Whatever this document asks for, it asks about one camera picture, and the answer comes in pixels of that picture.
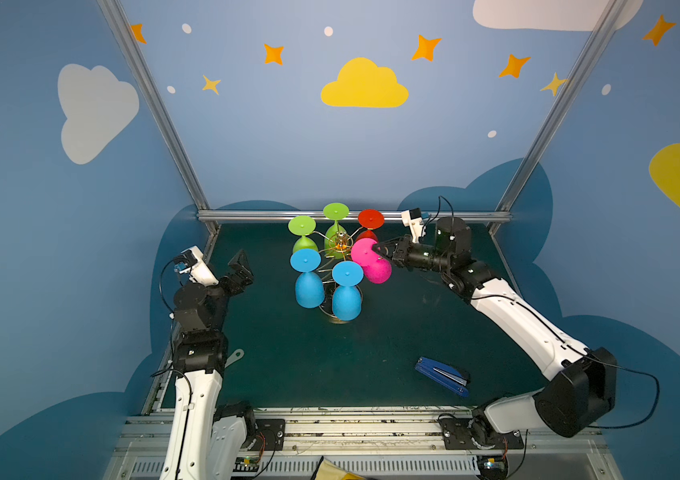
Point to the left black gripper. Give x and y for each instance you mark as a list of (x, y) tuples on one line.
[(231, 279)]

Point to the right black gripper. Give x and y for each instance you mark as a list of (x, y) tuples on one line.
[(403, 251)]

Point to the pink wine glass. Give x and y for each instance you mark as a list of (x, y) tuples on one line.
[(376, 268)]

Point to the blue wine glass front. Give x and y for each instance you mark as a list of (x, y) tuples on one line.
[(347, 299)]

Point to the blue wine glass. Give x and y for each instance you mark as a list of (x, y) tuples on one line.
[(309, 287), (347, 299)]

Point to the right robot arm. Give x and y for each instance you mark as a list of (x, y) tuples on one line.
[(581, 385)]

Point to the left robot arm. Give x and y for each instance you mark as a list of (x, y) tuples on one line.
[(205, 440)]

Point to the red wine glass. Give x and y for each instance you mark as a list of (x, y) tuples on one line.
[(369, 220)]

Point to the green wine glass back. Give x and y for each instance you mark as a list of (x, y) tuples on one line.
[(335, 225)]

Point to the green wine glass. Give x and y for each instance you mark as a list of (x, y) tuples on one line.
[(335, 225), (303, 226)]

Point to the blue wine glass left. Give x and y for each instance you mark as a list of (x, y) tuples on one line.
[(309, 287)]

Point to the green wine glass left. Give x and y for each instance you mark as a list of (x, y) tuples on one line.
[(303, 226)]

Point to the blue stapler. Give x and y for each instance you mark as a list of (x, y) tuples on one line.
[(445, 375)]

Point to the yellow object at bottom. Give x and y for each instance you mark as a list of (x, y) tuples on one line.
[(326, 470)]

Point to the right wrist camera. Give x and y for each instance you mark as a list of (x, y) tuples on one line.
[(416, 222)]

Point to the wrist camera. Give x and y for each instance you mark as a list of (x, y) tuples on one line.
[(191, 262), (416, 222)]

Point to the gold wire glass rack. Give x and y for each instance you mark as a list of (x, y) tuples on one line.
[(325, 272)]

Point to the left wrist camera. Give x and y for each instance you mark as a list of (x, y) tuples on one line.
[(191, 262)]

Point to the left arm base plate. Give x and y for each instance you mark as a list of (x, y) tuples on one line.
[(270, 435)]

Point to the aluminium front rail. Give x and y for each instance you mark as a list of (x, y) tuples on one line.
[(407, 443)]

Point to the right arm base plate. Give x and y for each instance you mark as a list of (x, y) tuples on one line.
[(464, 433)]

